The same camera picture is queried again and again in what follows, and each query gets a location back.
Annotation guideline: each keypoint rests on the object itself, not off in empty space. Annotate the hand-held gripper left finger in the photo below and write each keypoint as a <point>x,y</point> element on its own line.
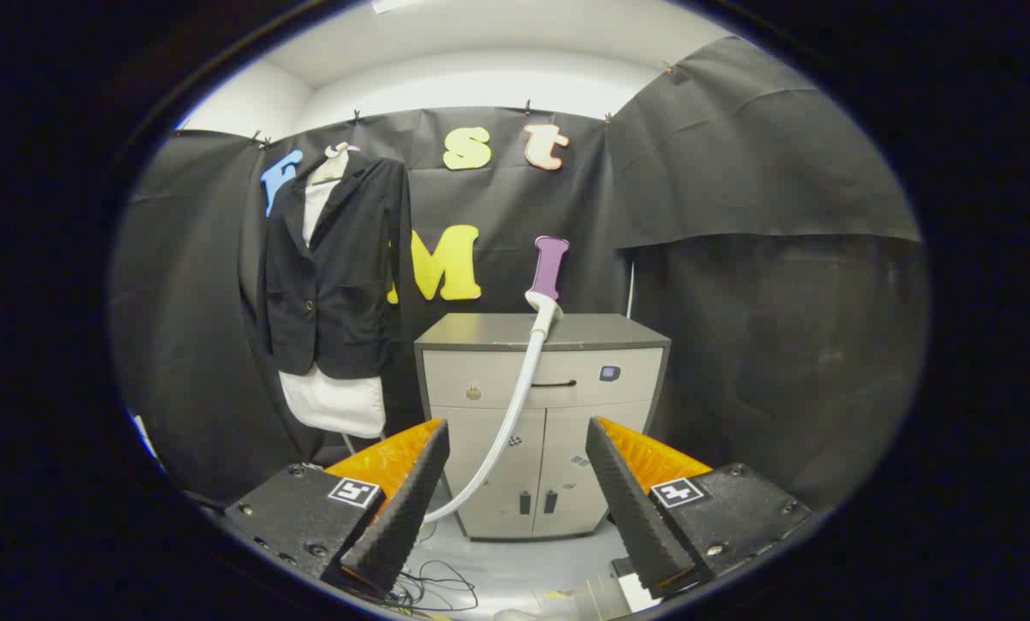
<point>398,517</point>

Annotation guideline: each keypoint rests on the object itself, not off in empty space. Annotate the white shirt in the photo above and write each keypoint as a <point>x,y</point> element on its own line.
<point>334,405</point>

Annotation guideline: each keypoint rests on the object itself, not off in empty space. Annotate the cream plastic hanger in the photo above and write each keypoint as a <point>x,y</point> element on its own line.
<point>334,164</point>

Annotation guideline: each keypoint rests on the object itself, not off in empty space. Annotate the grey cabinet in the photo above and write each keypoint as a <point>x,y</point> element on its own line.
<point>480,358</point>

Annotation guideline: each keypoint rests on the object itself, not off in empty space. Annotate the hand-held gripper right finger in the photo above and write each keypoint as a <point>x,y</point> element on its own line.
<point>640,517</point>

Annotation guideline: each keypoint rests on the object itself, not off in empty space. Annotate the black suit jacket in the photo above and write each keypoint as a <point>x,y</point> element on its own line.
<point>342,285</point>

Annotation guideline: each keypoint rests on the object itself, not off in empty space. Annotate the ceiling light panel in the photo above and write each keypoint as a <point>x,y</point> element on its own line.
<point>390,5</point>

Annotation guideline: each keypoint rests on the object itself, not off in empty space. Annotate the computer monitor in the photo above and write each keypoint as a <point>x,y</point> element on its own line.
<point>144,435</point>

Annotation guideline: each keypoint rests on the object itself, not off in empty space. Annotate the black backdrop cloth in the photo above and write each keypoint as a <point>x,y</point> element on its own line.
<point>178,302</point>
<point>782,302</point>

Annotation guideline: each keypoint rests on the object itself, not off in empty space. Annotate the row of black cloth clips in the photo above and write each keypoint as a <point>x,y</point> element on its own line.
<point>355,115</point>

